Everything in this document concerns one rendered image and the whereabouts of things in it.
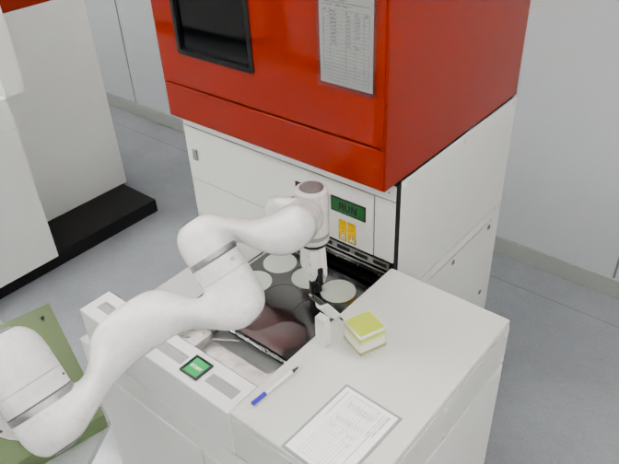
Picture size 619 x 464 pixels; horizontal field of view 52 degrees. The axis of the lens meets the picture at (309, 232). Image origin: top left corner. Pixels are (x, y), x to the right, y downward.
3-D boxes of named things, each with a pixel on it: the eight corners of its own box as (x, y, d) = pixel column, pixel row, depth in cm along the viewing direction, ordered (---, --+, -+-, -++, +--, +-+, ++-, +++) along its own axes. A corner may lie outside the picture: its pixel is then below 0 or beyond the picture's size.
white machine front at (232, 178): (203, 212, 228) (186, 107, 205) (395, 302, 184) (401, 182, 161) (196, 215, 226) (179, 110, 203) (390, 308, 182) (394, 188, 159)
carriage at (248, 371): (184, 329, 174) (182, 320, 172) (284, 392, 154) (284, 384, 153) (161, 345, 169) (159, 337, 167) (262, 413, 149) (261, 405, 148)
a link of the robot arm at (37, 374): (17, 439, 124) (22, 446, 103) (-37, 359, 123) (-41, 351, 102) (73, 400, 130) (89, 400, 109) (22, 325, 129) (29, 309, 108)
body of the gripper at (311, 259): (294, 229, 170) (296, 263, 176) (305, 250, 162) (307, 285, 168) (321, 224, 172) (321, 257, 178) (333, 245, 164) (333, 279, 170)
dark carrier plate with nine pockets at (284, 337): (278, 246, 196) (278, 244, 196) (370, 289, 178) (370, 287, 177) (194, 306, 175) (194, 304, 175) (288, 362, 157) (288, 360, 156)
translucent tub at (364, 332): (368, 329, 155) (369, 307, 151) (387, 348, 149) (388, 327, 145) (343, 341, 152) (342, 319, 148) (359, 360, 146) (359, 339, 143)
